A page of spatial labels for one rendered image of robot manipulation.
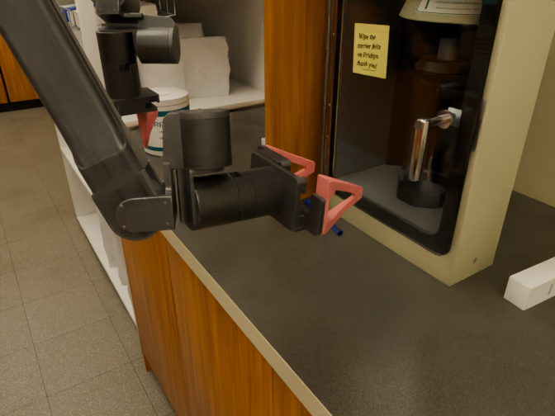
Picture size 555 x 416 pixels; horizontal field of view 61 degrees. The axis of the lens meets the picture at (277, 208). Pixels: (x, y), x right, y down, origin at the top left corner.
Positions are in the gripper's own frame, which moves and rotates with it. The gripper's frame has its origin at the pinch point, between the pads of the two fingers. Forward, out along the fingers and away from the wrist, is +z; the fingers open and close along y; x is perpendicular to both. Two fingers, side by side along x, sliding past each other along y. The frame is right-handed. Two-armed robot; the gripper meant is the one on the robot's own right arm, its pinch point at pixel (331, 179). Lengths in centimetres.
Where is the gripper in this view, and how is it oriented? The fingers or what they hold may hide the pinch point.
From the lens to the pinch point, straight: 60.5
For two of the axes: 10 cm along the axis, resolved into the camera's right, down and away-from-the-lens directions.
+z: 8.4, -1.7, 5.1
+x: -0.7, 9.1, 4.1
